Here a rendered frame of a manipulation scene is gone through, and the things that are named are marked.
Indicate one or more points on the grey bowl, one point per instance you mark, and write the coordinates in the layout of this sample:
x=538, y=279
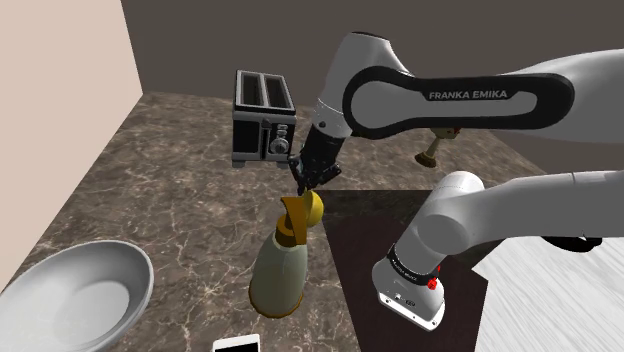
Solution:
x=73, y=297

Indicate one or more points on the beige bottle with yellow stopper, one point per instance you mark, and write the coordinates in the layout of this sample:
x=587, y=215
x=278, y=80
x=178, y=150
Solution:
x=278, y=273

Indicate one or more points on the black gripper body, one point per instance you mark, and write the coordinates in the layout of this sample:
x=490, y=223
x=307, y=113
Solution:
x=319, y=153

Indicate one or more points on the black silver toaster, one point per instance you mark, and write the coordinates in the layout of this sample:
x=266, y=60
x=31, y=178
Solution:
x=253, y=134

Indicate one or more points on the brown wooden tool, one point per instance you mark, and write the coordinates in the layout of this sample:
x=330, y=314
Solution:
x=425, y=158

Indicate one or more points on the white phone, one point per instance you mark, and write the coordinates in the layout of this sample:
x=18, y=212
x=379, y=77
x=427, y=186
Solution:
x=237, y=345

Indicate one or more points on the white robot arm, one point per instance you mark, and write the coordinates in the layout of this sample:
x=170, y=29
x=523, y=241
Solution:
x=468, y=214

